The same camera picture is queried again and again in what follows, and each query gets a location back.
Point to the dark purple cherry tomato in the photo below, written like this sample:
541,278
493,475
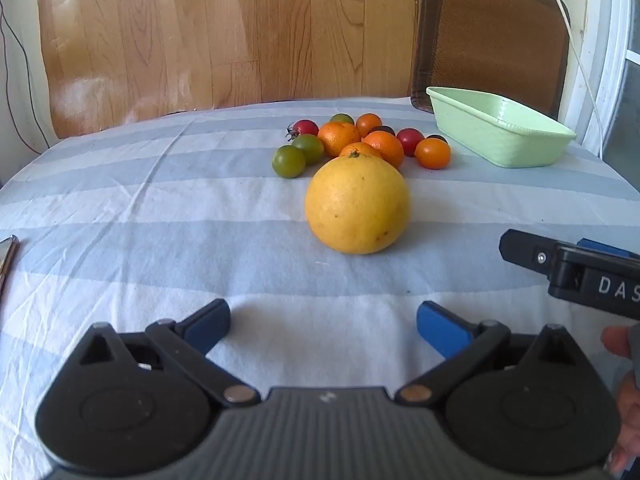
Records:
437,137
385,129

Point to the orange mandarin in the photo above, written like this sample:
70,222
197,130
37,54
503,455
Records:
367,150
337,136
386,147

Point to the white window frame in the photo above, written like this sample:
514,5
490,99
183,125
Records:
615,60

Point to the green cherry tomato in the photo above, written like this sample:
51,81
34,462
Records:
288,162
310,146
342,118

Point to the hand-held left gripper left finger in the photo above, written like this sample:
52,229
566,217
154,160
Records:
210,322

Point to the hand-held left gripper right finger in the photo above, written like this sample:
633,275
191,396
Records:
440,325

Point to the light green plastic basin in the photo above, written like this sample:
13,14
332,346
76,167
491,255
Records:
500,135

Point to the red cherry tomato with stem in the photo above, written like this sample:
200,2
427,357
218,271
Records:
305,127

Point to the brown woven chair cushion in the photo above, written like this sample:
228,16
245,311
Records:
490,35

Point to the blue white striped sheet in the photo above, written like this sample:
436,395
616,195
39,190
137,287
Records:
150,240

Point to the large yellow grapefruit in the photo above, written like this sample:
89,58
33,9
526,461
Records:
357,205

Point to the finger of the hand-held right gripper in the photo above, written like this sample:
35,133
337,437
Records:
525,250
607,248

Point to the orange cherry tomato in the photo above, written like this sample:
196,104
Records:
369,122
432,154

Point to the person's right hand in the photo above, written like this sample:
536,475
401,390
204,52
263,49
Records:
616,341

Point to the silver metal object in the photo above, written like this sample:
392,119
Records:
6,260

